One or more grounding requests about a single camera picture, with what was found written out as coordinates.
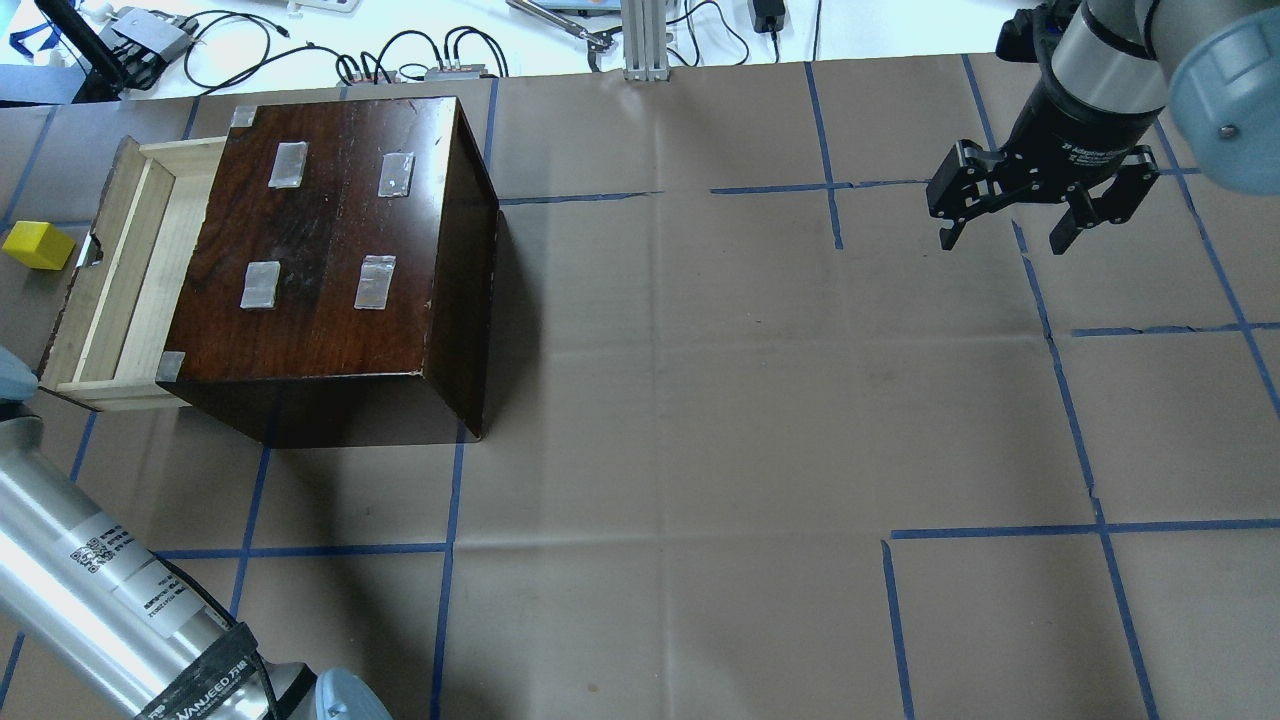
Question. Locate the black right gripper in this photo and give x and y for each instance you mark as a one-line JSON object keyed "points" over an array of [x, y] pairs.
{"points": [[1068, 130]]}

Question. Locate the light wooden drawer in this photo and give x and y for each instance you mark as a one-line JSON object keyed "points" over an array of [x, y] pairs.
{"points": [[109, 335]]}

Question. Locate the yellow wooden block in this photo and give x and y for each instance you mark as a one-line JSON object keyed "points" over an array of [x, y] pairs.
{"points": [[39, 245]]}

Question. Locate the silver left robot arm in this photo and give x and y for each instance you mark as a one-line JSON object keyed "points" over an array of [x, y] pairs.
{"points": [[142, 632]]}

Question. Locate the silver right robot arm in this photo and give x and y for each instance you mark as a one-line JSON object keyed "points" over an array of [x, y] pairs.
{"points": [[1107, 70]]}

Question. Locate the dark wooden drawer cabinet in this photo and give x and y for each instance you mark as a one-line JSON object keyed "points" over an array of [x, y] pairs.
{"points": [[340, 292]]}

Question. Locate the black power adapter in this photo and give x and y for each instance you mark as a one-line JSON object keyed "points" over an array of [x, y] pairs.
{"points": [[768, 16]]}

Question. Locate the grey electronics box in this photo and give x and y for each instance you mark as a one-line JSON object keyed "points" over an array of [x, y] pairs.
{"points": [[133, 29]]}

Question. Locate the aluminium frame post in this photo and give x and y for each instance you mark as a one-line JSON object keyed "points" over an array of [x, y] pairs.
{"points": [[644, 40]]}

